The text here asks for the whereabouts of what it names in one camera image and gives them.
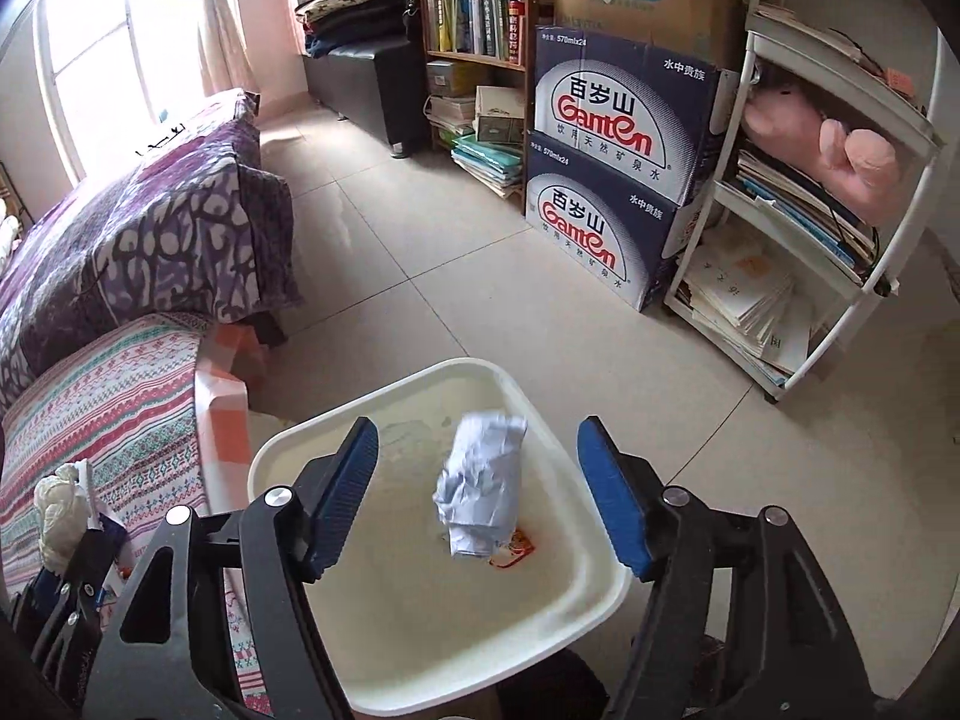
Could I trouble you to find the pale pink curtain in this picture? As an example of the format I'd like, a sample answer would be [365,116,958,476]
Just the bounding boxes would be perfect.
[189,0,261,100]

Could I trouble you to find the red snack wrapper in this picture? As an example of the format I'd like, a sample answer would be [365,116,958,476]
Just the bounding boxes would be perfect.
[487,525,538,569]

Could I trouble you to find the black eyeglasses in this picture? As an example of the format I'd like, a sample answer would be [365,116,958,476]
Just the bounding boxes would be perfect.
[137,122,187,157]

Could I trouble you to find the striped patterned bed sheet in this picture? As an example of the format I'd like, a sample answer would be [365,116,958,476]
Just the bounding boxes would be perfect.
[0,313,275,720]

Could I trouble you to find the white plastic bag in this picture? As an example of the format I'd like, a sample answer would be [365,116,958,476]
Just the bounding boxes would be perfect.
[32,460,97,572]

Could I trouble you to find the stack of beige booklets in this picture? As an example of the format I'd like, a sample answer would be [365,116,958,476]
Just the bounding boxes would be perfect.
[679,229,816,392]

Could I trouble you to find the bright window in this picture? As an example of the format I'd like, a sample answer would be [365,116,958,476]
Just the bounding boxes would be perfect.
[34,0,218,181]

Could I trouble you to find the stack of teal books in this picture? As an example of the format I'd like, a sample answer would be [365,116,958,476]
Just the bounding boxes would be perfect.
[450,133,524,200]

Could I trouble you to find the grey box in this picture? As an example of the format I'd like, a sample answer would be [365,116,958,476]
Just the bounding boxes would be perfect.
[425,60,481,98]

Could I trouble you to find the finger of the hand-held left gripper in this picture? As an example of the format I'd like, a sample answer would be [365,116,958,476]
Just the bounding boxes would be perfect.
[11,568,65,665]
[41,525,127,691]

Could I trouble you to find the white shelf rack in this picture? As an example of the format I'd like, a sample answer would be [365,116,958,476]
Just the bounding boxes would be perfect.
[664,6,944,404]

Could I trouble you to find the white paper ball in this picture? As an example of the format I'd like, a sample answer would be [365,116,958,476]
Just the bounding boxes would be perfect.
[433,411,528,560]

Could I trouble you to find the stack of blue booklets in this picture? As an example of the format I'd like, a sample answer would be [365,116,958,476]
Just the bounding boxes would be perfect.
[731,146,880,272]

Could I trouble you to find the pink plush toy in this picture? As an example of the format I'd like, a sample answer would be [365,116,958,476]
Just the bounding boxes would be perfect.
[742,82,914,227]

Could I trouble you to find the black bench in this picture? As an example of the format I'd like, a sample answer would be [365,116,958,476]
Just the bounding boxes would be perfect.
[304,37,430,160]

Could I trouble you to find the white box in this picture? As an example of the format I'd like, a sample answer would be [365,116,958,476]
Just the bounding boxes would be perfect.
[474,86,526,143]

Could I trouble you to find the stack of white papers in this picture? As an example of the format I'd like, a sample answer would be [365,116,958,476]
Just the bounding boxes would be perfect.
[426,94,478,149]

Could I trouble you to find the brown cardboard box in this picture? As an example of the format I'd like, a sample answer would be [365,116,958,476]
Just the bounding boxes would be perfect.
[542,0,760,74]

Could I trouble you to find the pile of folded clothes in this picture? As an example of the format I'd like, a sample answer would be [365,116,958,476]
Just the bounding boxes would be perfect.
[295,0,412,59]

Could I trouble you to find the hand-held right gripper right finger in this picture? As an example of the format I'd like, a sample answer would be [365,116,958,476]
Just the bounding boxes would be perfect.
[576,415,878,720]

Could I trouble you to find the white plastic bin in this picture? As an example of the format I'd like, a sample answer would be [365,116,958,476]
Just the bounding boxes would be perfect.
[247,358,635,717]

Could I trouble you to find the blue bottled water carton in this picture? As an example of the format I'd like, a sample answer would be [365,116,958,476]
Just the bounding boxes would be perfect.
[523,130,711,314]
[531,25,741,209]

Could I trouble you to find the purple patterned blanket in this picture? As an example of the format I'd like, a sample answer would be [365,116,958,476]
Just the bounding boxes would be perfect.
[0,88,305,410]

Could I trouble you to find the row of upright books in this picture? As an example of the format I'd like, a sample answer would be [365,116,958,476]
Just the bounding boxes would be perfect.
[426,0,530,67]

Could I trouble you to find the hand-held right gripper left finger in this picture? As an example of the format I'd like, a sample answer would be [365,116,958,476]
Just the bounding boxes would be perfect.
[97,416,380,720]

